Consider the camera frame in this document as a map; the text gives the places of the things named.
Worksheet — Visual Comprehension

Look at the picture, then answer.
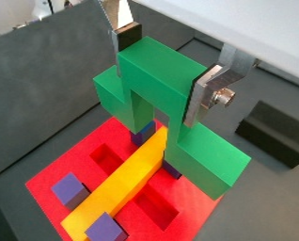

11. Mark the blue block left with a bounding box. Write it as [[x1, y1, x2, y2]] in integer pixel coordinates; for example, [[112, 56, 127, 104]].
[[129, 121, 156, 147]]

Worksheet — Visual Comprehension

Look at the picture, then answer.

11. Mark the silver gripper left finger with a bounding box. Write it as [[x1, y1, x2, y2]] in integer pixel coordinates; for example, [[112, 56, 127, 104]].
[[97, 0, 143, 78]]

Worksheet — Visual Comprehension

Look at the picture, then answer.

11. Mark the green bridge-shaped block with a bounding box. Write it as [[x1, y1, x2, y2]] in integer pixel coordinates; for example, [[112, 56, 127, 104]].
[[94, 37, 249, 200]]

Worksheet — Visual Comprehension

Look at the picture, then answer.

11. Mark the black angle fixture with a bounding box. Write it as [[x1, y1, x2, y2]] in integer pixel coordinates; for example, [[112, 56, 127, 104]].
[[235, 101, 299, 169]]

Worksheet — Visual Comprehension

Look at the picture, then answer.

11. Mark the blue block right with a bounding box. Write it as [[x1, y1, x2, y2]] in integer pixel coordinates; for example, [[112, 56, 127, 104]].
[[161, 161, 181, 180]]

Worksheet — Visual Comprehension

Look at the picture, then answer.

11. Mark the blue block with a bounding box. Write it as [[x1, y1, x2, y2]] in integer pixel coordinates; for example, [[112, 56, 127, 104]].
[[161, 161, 181, 180], [129, 121, 156, 147]]

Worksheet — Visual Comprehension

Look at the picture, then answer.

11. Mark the purple block left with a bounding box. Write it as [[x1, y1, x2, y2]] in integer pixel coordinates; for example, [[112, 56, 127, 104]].
[[52, 172, 90, 211]]

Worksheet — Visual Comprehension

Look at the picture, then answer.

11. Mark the red base board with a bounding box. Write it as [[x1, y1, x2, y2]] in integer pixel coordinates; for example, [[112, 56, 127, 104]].
[[26, 118, 219, 241]]

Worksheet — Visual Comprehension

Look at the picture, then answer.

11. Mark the purple block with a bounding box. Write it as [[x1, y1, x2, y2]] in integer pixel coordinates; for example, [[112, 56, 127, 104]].
[[85, 213, 128, 241], [52, 172, 90, 211]]

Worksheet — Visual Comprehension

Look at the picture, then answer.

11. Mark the yellow long bar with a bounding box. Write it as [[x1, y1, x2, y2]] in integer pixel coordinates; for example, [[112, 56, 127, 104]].
[[60, 127, 167, 241]]

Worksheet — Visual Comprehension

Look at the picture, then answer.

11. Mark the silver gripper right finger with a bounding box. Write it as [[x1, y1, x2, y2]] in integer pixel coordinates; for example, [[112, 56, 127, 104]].
[[183, 43, 255, 127]]

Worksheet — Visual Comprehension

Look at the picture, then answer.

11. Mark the purple block right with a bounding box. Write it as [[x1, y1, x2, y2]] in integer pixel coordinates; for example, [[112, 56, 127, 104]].
[[85, 213, 128, 241]]

